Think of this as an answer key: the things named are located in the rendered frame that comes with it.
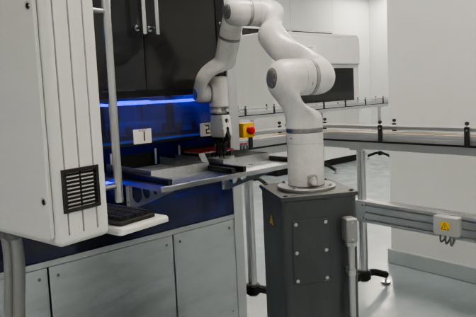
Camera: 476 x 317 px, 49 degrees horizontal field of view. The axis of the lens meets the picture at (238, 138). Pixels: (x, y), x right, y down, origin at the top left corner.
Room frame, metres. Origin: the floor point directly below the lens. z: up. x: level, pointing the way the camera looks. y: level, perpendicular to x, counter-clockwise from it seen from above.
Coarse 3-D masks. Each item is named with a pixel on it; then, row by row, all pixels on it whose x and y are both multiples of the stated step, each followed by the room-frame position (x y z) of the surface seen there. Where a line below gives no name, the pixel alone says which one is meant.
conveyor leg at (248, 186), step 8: (248, 184) 2.72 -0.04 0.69; (248, 192) 2.72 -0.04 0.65; (248, 200) 2.72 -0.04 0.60; (248, 208) 2.73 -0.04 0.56; (248, 216) 2.73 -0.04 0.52; (248, 224) 2.73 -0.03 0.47; (248, 232) 2.73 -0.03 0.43; (248, 240) 2.73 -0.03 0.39; (248, 248) 2.73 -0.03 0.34; (248, 256) 2.73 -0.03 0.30; (248, 264) 2.73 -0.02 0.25; (248, 272) 2.74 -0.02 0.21; (256, 272) 2.74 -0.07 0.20; (248, 280) 2.74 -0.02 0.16; (256, 280) 2.74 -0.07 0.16
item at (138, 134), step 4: (136, 132) 2.12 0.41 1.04; (140, 132) 2.13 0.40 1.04; (144, 132) 2.15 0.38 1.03; (148, 132) 2.16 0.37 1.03; (136, 136) 2.12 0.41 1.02; (140, 136) 2.13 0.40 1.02; (148, 136) 2.16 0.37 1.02; (136, 140) 2.12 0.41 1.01; (140, 140) 2.13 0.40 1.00; (148, 140) 2.16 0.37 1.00
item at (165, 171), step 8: (160, 160) 2.28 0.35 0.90; (168, 160) 2.23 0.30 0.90; (176, 160) 2.18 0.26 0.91; (184, 160) 2.14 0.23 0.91; (112, 168) 2.08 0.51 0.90; (128, 168) 1.98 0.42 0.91; (136, 168) 1.94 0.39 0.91; (144, 168) 2.16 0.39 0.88; (152, 168) 2.15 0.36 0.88; (160, 168) 2.14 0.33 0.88; (168, 168) 1.91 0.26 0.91; (176, 168) 1.93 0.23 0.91; (184, 168) 1.96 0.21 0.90; (192, 168) 1.98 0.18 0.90; (200, 168) 2.01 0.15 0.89; (160, 176) 1.88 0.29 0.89; (168, 176) 1.91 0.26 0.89
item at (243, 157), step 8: (240, 152) 2.39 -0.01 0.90; (248, 152) 2.35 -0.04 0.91; (256, 152) 2.31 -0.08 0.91; (264, 152) 2.27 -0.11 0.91; (200, 160) 2.20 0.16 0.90; (208, 160) 2.16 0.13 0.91; (216, 160) 2.12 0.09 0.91; (224, 160) 2.09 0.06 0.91; (232, 160) 2.12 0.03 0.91; (240, 160) 2.14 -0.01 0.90; (248, 160) 2.17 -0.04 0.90; (256, 160) 2.21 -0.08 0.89; (264, 160) 2.24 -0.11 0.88
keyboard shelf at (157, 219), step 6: (156, 216) 1.63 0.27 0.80; (162, 216) 1.62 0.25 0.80; (138, 222) 1.55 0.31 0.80; (144, 222) 1.56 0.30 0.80; (150, 222) 1.57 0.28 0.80; (156, 222) 1.59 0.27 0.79; (162, 222) 1.61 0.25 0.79; (108, 228) 1.52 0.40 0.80; (114, 228) 1.50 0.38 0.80; (120, 228) 1.50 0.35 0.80; (126, 228) 1.50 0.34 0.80; (132, 228) 1.52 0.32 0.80; (138, 228) 1.53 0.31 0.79; (144, 228) 1.55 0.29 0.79; (114, 234) 1.50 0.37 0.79; (120, 234) 1.48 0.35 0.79
